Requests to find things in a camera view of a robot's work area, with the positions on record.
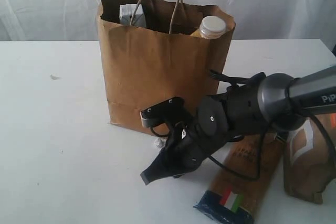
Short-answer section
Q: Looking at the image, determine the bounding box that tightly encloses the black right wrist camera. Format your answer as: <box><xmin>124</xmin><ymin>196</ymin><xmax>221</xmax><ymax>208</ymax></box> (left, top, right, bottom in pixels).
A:
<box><xmin>140</xmin><ymin>97</ymin><xmax>193</xmax><ymax>128</ymax></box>

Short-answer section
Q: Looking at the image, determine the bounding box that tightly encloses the brown paper shopping bag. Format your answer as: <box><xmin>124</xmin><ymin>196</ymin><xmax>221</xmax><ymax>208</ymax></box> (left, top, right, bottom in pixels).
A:
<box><xmin>97</xmin><ymin>0</ymin><xmax>236</xmax><ymax>133</ymax></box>

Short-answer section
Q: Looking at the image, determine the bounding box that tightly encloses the white backdrop curtain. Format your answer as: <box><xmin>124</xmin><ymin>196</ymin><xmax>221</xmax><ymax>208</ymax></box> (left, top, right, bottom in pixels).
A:
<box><xmin>0</xmin><ymin>0</ymin><xmax>336</xmax><ymax>42</ymax></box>

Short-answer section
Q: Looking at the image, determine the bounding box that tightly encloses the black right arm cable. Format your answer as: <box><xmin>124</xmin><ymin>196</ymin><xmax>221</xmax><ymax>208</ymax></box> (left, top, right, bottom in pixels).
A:
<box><xmin>149</xmin><ymin>69</ymin><xmax>336</xmax><ymax>183</ymax></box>

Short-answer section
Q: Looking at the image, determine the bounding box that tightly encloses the brown kraft pouch orange label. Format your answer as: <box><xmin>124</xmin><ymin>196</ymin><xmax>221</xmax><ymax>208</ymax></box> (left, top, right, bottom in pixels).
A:
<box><xmin>283</xmin><ymin>119</ymin><xmax>335</xmax><ymax>204</ymax></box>

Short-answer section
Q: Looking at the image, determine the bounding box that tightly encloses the small blue white milk carton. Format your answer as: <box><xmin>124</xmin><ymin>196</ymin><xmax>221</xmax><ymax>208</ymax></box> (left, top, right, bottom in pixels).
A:
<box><xmin>119</xmin><ymin>4</ymin><xmax>147</xmax><ymax>28</ymax></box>

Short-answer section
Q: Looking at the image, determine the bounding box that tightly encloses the white crumpled paper ball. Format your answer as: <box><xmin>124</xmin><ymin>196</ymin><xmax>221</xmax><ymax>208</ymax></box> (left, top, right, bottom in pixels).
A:
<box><xmin>154</xmin><ymin>137</ymin><xmax>165</xmax><ymax>149</ymax></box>

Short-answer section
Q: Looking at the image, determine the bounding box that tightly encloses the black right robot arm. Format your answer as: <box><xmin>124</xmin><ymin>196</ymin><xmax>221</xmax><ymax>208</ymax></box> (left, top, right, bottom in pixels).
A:
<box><xmin>140</xmin><ymin>67</ymin><xmax>335</xmax><ymax>184</ymax></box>

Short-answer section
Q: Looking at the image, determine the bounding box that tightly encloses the spaghetti package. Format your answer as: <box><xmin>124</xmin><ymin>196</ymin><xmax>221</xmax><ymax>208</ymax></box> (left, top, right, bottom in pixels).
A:
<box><xmin>194</xmin><ymin>133</ymin><xmax>285</xmax><ymax>223</ymax></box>

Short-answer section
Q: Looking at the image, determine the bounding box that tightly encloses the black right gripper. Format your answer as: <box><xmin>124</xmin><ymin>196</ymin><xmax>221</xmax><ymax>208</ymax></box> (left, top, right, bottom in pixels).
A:
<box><xmin>140</xmin><ymin>122</ymin><xmax>228</xmax><ymax>185</ymax></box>

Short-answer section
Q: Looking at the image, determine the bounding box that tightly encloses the yellow grain bottle white cap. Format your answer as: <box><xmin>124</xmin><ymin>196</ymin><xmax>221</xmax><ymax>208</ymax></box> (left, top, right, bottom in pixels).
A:
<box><xmin>191</xmin><ymin>16</ymin><xmax>226</xmax><ymax>39</ymax></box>

